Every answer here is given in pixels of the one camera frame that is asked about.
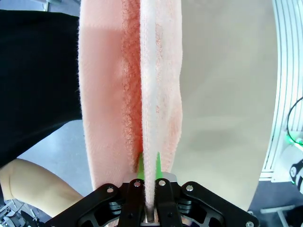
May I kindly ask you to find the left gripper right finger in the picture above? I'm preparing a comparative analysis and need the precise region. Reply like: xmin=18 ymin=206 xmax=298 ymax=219
xmin=154 ymin=151 xmax=259 ymax=227

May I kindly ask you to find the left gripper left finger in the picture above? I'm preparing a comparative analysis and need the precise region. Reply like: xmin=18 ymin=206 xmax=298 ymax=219
xmin=44 ymin=152 xmax=146 ymax=227

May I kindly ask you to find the pink terry towel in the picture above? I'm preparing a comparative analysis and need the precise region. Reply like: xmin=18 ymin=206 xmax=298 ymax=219
xmin=77 ymin=0 xmax=184 ymax=224

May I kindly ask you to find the person's right forearm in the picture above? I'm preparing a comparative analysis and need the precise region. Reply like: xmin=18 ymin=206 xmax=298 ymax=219
xmin=0 ymin=157 xmax=95 ymax=219

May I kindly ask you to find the person in black clothes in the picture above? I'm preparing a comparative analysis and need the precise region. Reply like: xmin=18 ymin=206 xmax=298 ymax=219
xmin=0 ymin=9 xmax=83 ymax=168

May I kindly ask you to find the thin black cable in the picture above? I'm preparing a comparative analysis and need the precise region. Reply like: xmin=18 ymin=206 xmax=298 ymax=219
xmin=285 ymin=97 xmax=303 ymax=145

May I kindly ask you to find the white aluminium frame post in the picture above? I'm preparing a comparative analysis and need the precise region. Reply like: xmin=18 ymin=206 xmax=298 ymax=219
xmin=259 ymin=0 xmax=303 ymax=183

